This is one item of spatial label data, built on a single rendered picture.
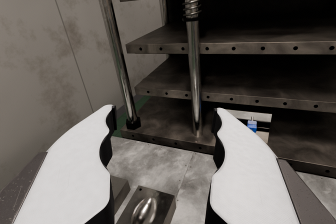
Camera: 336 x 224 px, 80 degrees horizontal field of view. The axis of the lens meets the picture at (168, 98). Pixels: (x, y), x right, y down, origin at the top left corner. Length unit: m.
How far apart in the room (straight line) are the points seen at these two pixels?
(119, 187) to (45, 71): 1.56
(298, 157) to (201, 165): 0.44
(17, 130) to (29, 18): 0.95
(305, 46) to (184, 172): 0.70
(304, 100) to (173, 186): 0.67
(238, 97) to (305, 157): 0.40
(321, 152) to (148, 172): 0.80
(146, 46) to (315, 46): 0.72
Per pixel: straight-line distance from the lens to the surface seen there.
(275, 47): 0.94
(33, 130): 2.24
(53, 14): 2.29
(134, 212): 0.80
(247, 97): 1.03
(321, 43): 0.96
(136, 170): 1.01
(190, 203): 0.87
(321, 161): 1.15
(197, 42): 0.92
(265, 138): 1.14
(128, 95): 1.17
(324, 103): 1.06
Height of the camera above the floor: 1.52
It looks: 28 degrees down
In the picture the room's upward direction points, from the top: 7 degrees counter-clockwise
